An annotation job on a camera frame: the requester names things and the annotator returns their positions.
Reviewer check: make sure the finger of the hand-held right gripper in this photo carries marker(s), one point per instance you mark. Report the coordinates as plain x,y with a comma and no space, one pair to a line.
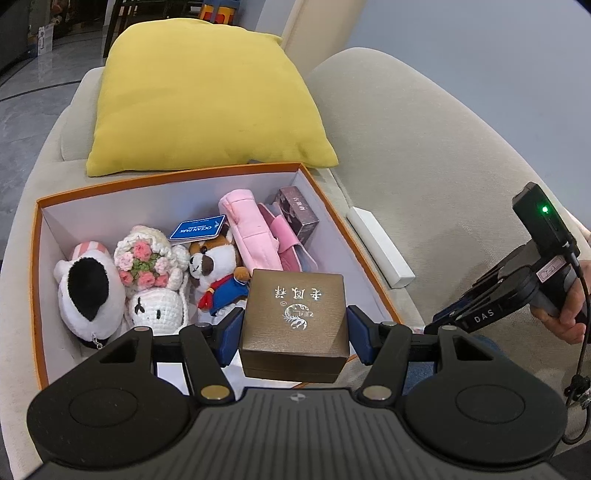
445,321

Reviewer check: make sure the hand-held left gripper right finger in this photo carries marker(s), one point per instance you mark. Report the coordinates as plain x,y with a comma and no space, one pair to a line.
358,334

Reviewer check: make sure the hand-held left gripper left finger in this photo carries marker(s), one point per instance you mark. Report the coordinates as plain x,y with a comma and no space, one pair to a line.
233,332

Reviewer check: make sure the brown gift box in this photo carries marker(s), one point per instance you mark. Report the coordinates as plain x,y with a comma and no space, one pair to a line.
295,332

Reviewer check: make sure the red panda plush toy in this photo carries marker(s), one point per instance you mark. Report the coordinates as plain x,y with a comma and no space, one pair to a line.
217,263

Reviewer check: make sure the white long box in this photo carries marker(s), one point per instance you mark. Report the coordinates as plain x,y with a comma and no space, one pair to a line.
378,244

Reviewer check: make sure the pink cloth bag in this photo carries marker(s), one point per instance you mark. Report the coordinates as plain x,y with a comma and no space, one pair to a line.
251,230

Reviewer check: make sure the pink flap pouch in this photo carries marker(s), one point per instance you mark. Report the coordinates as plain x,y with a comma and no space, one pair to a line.
288,244

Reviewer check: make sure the blue paper tag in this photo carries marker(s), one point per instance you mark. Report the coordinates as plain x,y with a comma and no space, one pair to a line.
196,228

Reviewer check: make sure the purple printed box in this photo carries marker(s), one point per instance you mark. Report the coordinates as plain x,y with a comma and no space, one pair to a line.
295,207

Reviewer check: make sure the orange storage box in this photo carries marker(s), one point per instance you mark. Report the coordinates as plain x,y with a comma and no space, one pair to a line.
138,198

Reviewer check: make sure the person's right hand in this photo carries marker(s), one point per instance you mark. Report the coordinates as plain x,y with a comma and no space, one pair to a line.
572,323

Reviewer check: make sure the white crochet flower doll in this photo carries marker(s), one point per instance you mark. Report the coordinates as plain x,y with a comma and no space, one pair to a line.
152,309

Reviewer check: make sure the person's blue jeans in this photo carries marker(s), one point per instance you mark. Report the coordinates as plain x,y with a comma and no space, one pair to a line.
531,360

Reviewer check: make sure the beige sofa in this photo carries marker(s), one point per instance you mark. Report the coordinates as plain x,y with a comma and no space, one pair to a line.
415,161

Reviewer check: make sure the black and white plush toy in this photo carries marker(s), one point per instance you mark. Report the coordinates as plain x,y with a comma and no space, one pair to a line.
87,295

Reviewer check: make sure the yellow pillow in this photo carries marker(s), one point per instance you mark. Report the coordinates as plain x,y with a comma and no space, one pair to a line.
198,101

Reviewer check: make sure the colourful stool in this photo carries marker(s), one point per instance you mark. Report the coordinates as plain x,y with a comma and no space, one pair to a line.
219,11

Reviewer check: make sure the dark wooden chair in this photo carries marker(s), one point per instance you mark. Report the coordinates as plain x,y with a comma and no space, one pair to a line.
147,11

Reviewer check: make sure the dark cabinet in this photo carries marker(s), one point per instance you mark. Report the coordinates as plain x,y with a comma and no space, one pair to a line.
18,32

